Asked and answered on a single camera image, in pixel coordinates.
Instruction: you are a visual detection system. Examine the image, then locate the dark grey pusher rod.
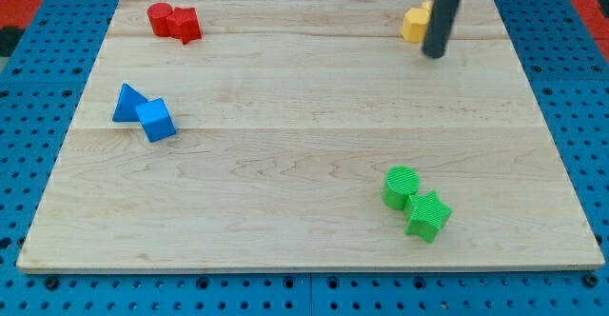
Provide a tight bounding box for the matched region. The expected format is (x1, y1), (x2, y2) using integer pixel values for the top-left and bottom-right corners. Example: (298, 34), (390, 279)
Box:
(422, 0), (461, 59)

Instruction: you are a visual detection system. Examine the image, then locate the yellow hexagon block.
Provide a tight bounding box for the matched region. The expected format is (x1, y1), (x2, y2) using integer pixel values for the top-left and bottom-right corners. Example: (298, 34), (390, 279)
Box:
(401, 8), (430, 43)

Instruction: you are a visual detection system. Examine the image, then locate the wooden board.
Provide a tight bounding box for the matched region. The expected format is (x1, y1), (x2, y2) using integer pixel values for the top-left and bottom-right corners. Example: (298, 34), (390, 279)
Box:
(17, 0), (604, 274)

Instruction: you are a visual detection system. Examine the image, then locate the green cylinder block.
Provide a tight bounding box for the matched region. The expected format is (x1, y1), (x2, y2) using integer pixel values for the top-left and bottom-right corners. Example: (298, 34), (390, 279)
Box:
(382, 166), (421, 210)

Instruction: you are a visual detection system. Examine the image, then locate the green star block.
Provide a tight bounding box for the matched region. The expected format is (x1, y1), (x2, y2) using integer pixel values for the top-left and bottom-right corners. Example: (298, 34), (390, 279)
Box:
(403, 190), (452, 243)

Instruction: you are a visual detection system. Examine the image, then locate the red star block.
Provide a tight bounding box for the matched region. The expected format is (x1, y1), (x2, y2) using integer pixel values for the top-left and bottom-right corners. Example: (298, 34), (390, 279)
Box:
(166, 7), (202, 45)

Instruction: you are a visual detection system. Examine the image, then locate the red cylinder block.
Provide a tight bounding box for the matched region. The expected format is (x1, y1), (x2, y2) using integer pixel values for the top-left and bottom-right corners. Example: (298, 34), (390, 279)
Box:
(147, 2), (173, 37)

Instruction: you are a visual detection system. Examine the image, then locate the blue cube block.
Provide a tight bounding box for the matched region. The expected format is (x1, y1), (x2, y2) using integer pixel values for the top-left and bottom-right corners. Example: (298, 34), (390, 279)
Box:
(135, 98), (177, 143)

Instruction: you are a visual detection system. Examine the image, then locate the blue triangle block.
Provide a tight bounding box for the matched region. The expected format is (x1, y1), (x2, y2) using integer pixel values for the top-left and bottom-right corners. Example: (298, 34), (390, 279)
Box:
(112, 83), (147, 122)

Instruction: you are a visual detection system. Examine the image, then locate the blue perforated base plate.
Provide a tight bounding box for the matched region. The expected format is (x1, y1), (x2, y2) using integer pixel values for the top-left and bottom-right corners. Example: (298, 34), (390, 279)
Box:
(1, 0), (608, 315)

